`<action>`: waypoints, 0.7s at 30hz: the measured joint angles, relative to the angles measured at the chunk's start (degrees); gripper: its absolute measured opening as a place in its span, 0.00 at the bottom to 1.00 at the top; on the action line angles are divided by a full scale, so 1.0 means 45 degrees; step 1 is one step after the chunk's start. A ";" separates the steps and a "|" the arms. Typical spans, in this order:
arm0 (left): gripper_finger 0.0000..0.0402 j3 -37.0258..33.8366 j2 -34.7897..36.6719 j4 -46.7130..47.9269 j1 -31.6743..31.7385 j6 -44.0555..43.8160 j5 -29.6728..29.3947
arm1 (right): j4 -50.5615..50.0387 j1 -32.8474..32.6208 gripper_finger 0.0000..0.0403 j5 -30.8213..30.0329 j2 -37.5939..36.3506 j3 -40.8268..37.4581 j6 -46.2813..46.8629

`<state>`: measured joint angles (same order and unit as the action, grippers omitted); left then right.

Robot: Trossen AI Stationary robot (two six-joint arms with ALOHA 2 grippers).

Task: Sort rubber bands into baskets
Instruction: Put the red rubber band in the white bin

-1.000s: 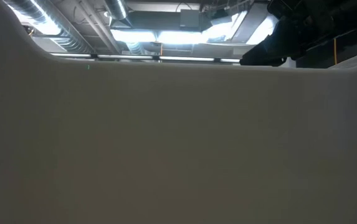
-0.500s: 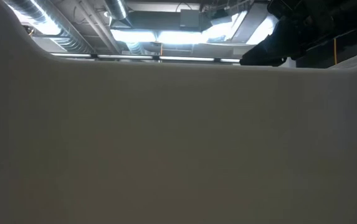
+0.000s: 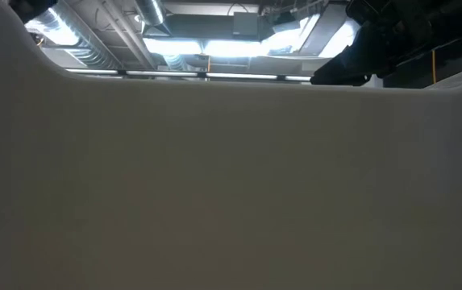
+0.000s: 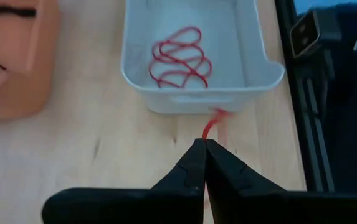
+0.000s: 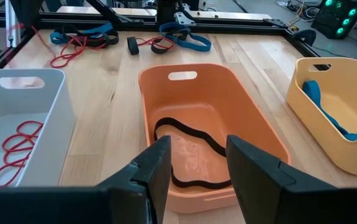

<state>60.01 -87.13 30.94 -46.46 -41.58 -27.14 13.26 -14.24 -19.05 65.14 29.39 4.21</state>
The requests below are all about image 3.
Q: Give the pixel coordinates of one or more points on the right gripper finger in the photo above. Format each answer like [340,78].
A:
[347,68]

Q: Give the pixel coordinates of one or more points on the white LED light bar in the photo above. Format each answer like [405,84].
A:
[298,78]
[162,73]
[91,71]
[242,75]

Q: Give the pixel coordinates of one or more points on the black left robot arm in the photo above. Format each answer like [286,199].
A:
[29,8]

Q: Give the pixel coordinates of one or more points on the white plastic basket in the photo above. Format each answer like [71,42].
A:
[230,181]

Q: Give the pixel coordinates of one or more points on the grey ceiling box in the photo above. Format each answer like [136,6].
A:
[246,24]

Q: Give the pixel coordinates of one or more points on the ribbed silver duct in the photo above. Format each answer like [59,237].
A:
[89,52]

